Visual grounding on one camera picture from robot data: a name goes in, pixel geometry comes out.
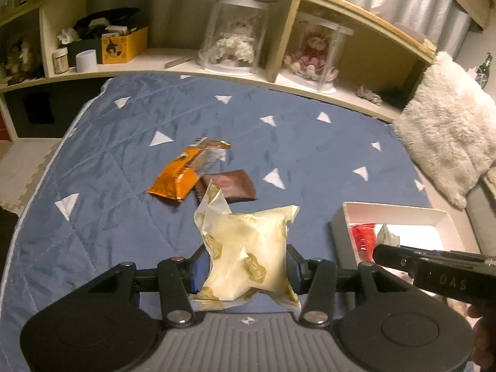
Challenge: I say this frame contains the wooden headboard shelf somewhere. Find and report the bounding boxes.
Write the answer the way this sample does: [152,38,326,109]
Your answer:
[1,0,436,140]

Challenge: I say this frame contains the blue quilted triangle blanket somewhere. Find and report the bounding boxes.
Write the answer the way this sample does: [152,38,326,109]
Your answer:
[1,73,430,371]

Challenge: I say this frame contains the white cylinder cup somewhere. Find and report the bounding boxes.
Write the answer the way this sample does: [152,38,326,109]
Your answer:
[75,50,98,73]

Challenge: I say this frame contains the small grey trinket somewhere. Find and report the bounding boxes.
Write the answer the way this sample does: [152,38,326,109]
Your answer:
[356,86,383,106]

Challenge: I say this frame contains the red snack packet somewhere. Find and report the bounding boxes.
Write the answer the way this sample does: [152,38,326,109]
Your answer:
[352,224,377,262]

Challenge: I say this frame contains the green beer bottle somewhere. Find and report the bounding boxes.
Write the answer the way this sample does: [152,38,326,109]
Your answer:
[476,52,493,89]

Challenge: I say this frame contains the grey bed cushion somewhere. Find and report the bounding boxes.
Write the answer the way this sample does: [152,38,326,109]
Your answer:
[466,181,496,255]

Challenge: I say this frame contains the person right hand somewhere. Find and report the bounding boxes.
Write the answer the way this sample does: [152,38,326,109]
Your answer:
[467,305,495,371]

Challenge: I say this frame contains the white cardboard tray box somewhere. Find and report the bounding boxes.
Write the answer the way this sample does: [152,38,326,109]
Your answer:
[330,201,467,270]

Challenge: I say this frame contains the cream yellow snack bag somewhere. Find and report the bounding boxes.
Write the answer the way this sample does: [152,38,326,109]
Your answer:
[189,182,301,312]

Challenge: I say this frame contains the beige textured pillow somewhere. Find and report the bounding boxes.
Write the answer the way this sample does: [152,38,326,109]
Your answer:
[482,165,496,200]

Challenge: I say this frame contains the yellow storage box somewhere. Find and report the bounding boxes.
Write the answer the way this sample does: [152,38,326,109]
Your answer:
[101,27,148,65]

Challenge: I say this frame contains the brown square snack packet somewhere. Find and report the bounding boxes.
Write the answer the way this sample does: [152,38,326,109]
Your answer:
[194,170,257,203]

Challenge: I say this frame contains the orange clear long snack pack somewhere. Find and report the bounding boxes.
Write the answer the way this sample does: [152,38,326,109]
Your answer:
[147,137,230,202]

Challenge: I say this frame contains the red doll display case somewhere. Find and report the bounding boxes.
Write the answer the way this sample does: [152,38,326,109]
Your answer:
[280,13,355,94]

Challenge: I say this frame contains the fluffy white pillow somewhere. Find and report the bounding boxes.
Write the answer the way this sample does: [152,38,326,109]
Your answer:
[392,51,495,210]

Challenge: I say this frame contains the white doll display case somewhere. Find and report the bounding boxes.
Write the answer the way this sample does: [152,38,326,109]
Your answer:
[197,0,277,76]

